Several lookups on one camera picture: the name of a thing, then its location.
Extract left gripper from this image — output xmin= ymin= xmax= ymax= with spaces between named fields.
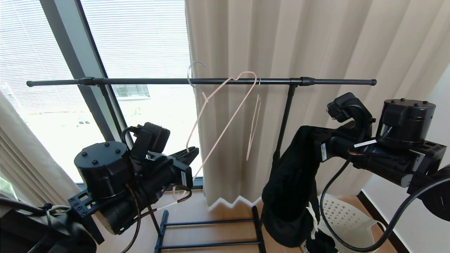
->
xmin=104 ymin=155 xmax=194 ymax=235

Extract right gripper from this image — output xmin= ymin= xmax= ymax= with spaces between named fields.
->
xmin=313 ymin=121 xmax=422 ymax=187

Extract pink clothes hanger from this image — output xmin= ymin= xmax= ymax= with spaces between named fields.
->
xmin=246 ymin=79 xmax=262 ymax=161
xmin=172 ymin=62 xmax=258 ymax=201

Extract black shorts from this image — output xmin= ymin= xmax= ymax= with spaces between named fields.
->
xmin=262 ymin=125 xmax=327 ymax=248

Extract white laundry basket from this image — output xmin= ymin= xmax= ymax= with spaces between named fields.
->
xmin=301 ymin=194 xmax=387 ymax=253

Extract black clothes rack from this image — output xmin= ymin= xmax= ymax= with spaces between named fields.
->
xmin=26 ymin=77 xmax=377 ymax=253

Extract black garment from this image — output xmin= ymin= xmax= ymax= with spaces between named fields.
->
xmin=306 ymin=230 xmax=339 ymax=253

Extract beige curtain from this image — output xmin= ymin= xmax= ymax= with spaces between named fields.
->
xmin=0 ymin=91 xmax=82 ymax=208
xmin=185 ymin=0 xmax=450 ymax=211

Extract window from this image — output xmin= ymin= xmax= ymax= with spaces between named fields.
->
xmin=0 ymin=0 xmax=204 ymax=190

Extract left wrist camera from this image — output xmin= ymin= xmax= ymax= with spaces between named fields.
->
xmin=121 ymin=122 xmax=171 ymax=160

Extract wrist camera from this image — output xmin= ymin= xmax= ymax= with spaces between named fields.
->
xmin=121 ymin=122 xmax=171 ymax=160
xmin=327 ymin=92 xmax=376 ymax=124

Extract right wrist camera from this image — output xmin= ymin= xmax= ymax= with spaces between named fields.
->
xmin=327 ymin=92 xmax=376 ymax=124

